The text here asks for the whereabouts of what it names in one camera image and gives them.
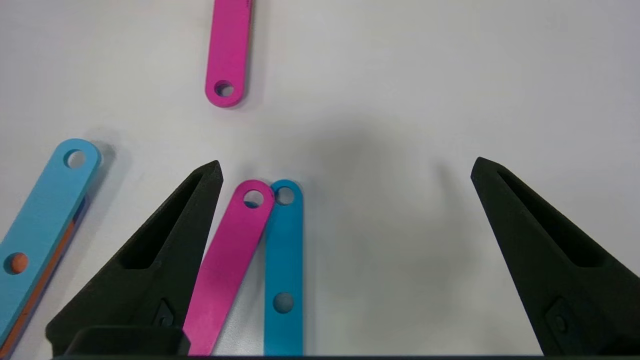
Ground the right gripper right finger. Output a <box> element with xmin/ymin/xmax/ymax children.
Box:
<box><xmin>471</xmin><ymin>157</ymin><xmax>640</xmax><ymax>357</ymax></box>

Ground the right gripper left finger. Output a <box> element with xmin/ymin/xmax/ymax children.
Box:
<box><xmin>45</xmin><ymin>160</ymin><xmax>224</xmax><ymax>357</ymax></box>

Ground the pink bar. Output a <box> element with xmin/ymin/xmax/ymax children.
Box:
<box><xmin>182</xmin><ymin>179</ymin><xmax>276</xmax><ymax>357</ymax></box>
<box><xmin>204</xmin><ymin>0</ymin><xmax>254</xmax><ymax>109</ymax></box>

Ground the short blue bar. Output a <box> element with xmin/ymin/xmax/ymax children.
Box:
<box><xmin>263</xmin><ymin>179</ymin><xmax>305</xmax><ymax>357</ymax></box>

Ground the long blue bar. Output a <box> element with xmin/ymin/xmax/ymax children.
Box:
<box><xmin>0</xmin><ymin>138</ymin><xmax>103</xmax><ymax>353</ymax></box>

